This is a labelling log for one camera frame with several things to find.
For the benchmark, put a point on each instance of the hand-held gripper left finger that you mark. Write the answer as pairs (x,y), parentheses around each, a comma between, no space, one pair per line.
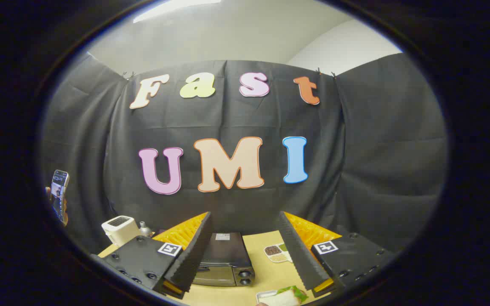
(194,255)

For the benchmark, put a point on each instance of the black toaster oven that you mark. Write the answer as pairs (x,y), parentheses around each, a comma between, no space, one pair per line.
(228,255)

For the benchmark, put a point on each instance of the cream pop-up toaster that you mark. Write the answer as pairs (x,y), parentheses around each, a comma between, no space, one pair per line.
(119,229)

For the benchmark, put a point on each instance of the white rectangular tray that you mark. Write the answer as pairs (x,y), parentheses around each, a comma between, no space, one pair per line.
(264,295)

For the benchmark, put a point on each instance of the white bread lettuce sandwich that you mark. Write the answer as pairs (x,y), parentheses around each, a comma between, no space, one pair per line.
(285,297)

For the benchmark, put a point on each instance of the white divided seasoning plate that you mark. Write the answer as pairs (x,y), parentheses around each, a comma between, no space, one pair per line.
(275,253)

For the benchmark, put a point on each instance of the smartphone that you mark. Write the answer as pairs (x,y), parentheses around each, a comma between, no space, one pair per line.
(59,187)

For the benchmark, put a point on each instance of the small silver bottle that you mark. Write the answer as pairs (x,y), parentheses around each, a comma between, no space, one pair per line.
(145,230)

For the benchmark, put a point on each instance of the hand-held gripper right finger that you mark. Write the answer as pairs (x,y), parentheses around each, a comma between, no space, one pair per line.
(300,255)

